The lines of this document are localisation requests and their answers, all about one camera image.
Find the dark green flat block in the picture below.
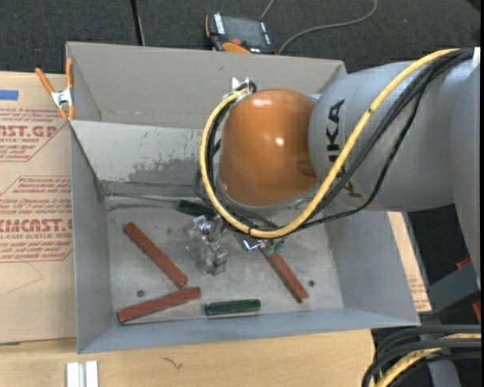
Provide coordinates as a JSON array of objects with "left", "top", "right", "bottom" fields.
[
  {"left": 177, "top": 198, "right": 217, "bottom": 218},
  {"left": 204, "top": 298, "right": 262, "bottom": 317}
]

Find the red-brown flat block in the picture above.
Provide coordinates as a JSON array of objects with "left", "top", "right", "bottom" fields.
[
  {"left": 115, "top": 286, "right": 203, "bottom": 325},
  {"left": 123, "top": 221, "right": 190, "bottom": 290},
  {"left": 261, "top": 250, "right": 310, "bottom": 305}
]

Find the brown cardboard board red print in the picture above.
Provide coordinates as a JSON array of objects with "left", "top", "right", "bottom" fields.
[{"left": 0, "top": 69, "right": 433, "bottom": 347}]

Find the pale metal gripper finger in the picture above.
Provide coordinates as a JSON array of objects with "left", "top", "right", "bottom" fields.
[
  {"left": 185, "top": 214, "right": 211, "bottom": 266},
  {"left": 203, "top": 223, "right": 230, "bottom": 277}
]

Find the grey metal bin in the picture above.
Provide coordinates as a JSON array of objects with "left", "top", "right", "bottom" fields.
[{"left": 65, "top": 41, "right": 422, "bottom": 355}]

